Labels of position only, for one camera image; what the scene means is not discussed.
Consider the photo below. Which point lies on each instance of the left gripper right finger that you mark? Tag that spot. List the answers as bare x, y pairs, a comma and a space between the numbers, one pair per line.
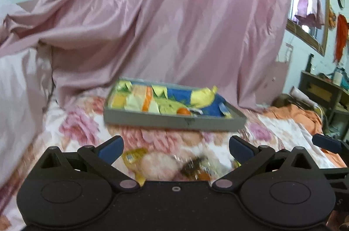
253, 161

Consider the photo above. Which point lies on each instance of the dark wooden side table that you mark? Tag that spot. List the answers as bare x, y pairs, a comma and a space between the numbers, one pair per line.
331, 98

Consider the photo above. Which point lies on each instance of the pale pink quilt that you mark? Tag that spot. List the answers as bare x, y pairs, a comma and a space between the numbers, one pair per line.
26, 85

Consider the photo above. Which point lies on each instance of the grey rectangular tray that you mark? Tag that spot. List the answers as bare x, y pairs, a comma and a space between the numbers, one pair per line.
219, 116

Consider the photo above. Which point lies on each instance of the orange red biscuit packet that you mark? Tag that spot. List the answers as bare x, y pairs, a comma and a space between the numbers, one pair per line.
199, 169

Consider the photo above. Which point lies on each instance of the round bun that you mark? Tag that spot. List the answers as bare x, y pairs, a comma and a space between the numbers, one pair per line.
158, 166

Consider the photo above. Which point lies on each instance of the floral bed cover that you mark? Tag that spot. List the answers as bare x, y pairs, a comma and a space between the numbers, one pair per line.
83, 124

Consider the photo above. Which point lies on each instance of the pink satin curtain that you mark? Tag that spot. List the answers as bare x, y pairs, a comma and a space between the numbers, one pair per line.
231, 44

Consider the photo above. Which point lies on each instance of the yellow dried snack pouch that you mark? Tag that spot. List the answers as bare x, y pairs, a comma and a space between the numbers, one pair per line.
132, 159

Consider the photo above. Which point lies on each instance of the yellow white bread packet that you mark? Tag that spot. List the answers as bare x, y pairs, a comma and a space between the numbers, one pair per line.
136, 97

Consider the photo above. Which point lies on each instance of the orange cloth on bed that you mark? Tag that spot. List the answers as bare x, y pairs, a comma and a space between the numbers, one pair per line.
295, 128

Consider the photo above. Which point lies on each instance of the small orange fruit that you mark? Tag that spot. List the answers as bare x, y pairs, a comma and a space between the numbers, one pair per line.
183, 111

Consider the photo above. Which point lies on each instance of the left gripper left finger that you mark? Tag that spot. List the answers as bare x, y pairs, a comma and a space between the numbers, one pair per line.
100, 159

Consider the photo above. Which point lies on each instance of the yellow wrapper in tray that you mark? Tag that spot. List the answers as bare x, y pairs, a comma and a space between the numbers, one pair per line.
203, 97

